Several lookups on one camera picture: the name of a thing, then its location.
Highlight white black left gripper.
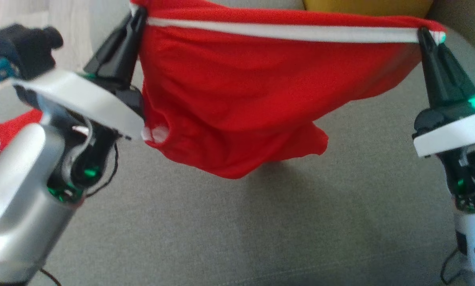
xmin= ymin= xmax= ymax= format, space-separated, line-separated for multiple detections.
xmin=13 ymin=8 xmax=147 ymax=139

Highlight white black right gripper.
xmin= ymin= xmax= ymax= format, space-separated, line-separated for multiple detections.
xmin=412 ymin=27 xmax=475 ymax=157

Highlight red shorts white trim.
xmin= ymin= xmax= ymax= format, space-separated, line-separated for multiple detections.
xmin=130 ymin=0 xmax=446 ymax=180

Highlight red jersey white sleeves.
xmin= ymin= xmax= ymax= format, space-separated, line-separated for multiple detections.
xmin=0 ymin=109 xmax=43 ymax=175

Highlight beige partition panel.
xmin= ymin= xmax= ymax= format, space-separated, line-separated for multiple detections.
xmin=426 ymin=0 xmax=475 ymax=66

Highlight large yellow sofa backrest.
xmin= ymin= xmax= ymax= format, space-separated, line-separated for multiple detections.
xmin=303 ymin=0 xmax=434 ymax=18

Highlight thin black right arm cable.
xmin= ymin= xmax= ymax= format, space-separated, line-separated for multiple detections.
xmin=440 ymin=248 xmax=466 ymax=284

